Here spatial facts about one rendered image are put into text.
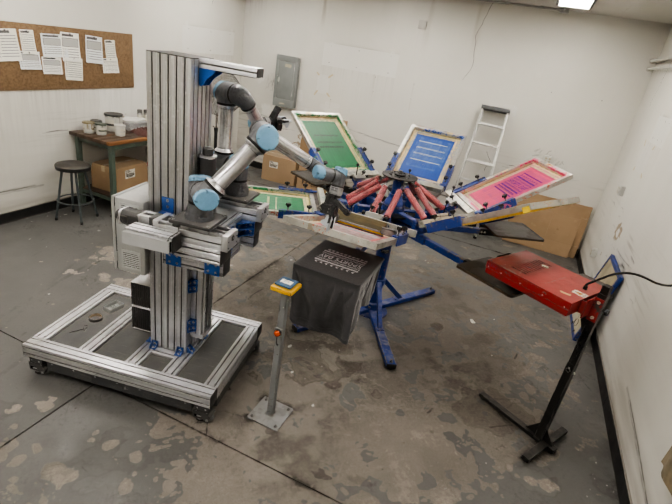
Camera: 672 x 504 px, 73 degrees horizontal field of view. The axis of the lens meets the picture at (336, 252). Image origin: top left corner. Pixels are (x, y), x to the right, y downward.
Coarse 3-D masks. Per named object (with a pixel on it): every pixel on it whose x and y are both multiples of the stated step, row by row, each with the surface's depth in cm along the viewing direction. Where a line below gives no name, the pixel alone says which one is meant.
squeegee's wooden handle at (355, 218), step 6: (342, 216) 312; (348, 216) 310; (354, 216) 309; (360, 216) 308; (354, 222) 309; (360, 222) 308; (366, 222) 306; (372, 222) 305; (378, 222) 304; (384, 222) 302; (372, 228) 305; (378, 228) 304
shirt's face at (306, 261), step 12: (312, 252) 297; (348, 252) 306; (360, 252) 309; (300, 264) 279; (312, 264) 282; (324, 264) 284; (372, 264) 295; (336, 276) 272; (348, 276) 274; (360, 276) 277
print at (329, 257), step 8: (328, 248) 307; (320, 256) 294; (328, 256) 296; (336, 256) 298; (344, 256) 299; (352, 256) 301; (328, 264) 285; (336, 264) 287; (344, 264) 289; (352, 264) 290; (360, 264) 292; (352, 272) 280
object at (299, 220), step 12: (288, 216) 262; (300, 216) 277; (312, 216) 294; (324, 216) 314; (312, 228) 258; (324, 228) 255; (348, 240) 251; (360, 240) 248; (384, 240) 266; (396, 240) 290
